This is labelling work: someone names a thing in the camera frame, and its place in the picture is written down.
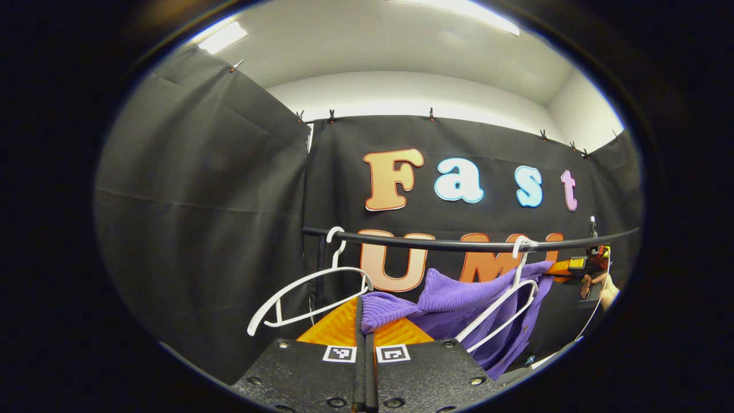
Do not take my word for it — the black backdrop cloth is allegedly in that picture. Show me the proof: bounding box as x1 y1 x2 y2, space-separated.
95 46 643 385

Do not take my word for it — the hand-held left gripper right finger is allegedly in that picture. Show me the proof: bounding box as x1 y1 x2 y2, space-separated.
365 315 505 413

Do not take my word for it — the long ceiling light panel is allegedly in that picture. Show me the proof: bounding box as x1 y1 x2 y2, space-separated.
396 0 520 36

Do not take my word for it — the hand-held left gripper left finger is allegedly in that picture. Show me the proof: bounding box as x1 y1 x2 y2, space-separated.
232 295 366 413

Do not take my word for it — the row of small cloth clips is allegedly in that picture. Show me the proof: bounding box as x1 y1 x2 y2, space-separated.
229 59 621 158

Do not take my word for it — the white floor board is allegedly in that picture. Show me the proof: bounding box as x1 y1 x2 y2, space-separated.
530 338 581 369

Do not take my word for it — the purple corduroy shirt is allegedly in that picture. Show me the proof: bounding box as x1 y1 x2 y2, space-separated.
360 261 554 380

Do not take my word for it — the black clothes rail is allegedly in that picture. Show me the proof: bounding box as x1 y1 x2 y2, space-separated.
302 227 640 310

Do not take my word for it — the small ceiling light panel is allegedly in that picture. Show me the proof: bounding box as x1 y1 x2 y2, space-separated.
198 22 248 55

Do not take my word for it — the white plastic clothes hanger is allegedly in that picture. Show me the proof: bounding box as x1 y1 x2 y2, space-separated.
247 227 373 337
456 236 540 352

